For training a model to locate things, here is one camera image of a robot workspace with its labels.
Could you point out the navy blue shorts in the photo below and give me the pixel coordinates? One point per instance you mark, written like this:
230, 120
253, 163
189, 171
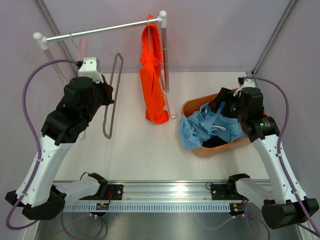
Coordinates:
213, 142

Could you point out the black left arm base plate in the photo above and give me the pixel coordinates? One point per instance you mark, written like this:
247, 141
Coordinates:
110, 191

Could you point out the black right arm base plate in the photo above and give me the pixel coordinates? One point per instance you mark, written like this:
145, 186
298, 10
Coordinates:
220, 192

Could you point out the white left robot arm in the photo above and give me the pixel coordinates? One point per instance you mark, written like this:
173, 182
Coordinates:
38, 196

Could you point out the orange shorts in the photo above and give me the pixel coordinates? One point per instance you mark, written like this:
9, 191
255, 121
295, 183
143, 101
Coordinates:
150, 77

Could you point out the light blue shorts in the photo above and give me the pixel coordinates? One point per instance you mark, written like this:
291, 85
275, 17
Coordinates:
204, 124

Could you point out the orange plastic basket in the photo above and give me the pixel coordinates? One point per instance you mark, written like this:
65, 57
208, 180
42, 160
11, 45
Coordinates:
188, 108

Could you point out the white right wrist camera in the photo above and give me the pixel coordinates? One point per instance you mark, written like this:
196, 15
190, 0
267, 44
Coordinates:
244, 83

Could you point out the pink clothes hanger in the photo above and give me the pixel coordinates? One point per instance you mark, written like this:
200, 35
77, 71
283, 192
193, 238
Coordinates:
82, 50

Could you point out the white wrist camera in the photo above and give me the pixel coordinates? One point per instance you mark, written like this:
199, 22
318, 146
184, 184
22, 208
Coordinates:
90, 68
244, 83

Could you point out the white slotted cable duct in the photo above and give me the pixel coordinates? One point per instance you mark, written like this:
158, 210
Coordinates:
145, 207

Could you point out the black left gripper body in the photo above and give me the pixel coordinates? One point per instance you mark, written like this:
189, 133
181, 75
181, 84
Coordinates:
102, 97

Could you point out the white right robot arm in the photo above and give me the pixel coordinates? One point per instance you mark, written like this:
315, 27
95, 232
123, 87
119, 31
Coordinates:
287, 203

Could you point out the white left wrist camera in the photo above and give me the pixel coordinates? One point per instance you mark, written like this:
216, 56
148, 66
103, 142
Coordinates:
90, 68

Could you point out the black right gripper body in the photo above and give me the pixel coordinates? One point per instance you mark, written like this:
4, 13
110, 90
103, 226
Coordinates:
232, 106

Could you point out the grey clothes hanger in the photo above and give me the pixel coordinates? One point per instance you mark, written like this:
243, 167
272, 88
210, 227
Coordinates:
108, 135

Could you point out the grey orange-shorts hanger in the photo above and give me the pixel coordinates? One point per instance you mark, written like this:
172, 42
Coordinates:
148, 37

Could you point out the silver white clothes rack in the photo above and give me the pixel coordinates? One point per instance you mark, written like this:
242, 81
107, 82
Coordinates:
43, 41

